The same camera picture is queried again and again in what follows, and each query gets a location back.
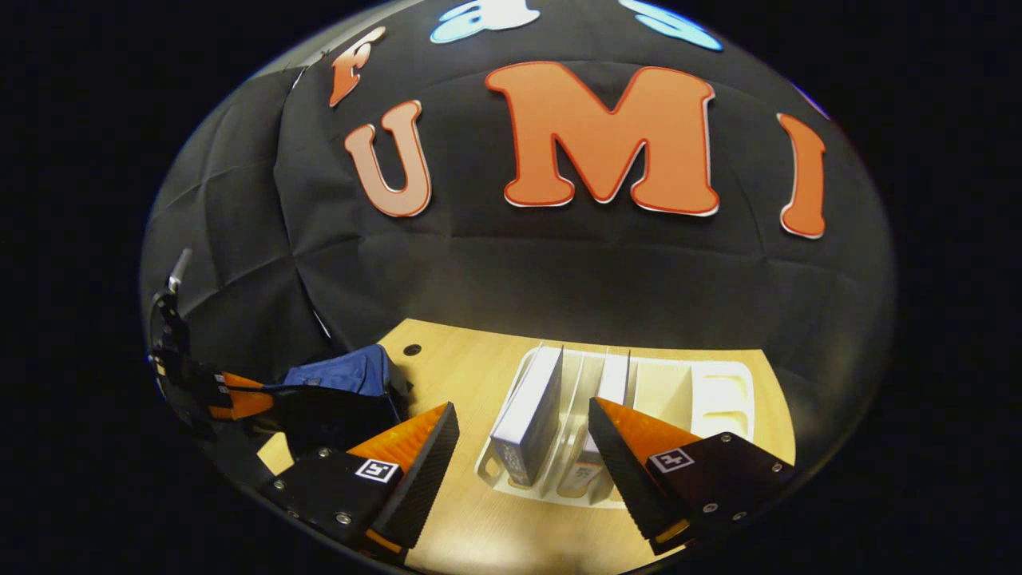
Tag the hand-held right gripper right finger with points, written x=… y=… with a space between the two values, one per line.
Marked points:
x=627 y=471

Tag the blue spine book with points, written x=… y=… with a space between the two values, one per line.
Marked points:
x=531 y=407

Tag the grey spine book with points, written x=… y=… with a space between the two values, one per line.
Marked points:
x=613 y=379

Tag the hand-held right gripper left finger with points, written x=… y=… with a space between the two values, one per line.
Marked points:
x=419 y=479

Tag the white plastic bookshelf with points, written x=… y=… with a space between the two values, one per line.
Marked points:
x=718 y=399

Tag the blue schoolbag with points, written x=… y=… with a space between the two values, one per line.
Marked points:
x=343 y=371

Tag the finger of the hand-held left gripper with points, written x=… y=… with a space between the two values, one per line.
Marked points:
x=239 y=381
x=239 y=405

